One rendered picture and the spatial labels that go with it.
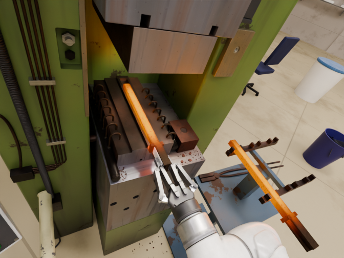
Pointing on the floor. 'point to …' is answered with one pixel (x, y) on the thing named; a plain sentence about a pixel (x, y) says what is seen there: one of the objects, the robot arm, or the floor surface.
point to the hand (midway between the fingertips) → (160, 157)
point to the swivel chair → (273, 59)
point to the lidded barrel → (319, 80)
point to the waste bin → (325, 149)
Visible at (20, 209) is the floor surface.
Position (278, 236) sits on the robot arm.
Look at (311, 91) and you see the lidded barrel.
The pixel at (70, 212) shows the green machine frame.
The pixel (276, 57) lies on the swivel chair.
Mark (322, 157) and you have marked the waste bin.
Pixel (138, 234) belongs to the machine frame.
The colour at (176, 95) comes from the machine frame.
